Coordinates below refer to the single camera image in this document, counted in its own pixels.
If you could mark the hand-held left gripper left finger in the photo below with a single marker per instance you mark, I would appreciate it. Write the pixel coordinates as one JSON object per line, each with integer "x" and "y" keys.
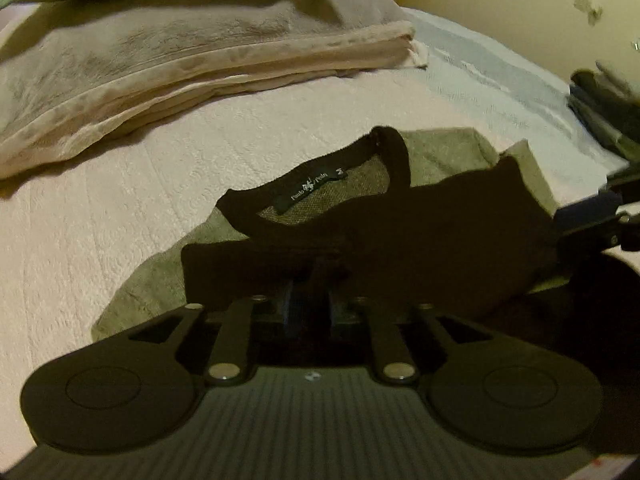
{"x": 287, "y": 312}

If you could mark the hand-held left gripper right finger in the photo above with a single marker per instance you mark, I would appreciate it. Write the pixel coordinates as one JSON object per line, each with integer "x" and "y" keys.
{"x": 338, "y": 312}

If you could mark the grey sweater with black collar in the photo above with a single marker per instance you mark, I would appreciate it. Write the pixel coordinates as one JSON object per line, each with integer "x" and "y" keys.
{"x": 380, "y": 230}

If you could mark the cream folded blanket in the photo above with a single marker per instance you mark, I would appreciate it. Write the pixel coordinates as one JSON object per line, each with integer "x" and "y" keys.
{"x": 165, "y": 97}

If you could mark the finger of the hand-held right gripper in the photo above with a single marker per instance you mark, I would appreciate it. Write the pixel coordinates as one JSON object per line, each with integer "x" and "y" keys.
{"x": 605, "y": 110}
{"x": 585, "y": 211}

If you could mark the taupe plush pillow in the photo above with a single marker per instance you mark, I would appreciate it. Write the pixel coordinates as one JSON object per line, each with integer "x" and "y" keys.
{"x": 175, "y": 45}

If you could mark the bed with pale quilted bedspread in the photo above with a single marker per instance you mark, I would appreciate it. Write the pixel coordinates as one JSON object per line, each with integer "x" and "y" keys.
{"x": 150, "y": 200}

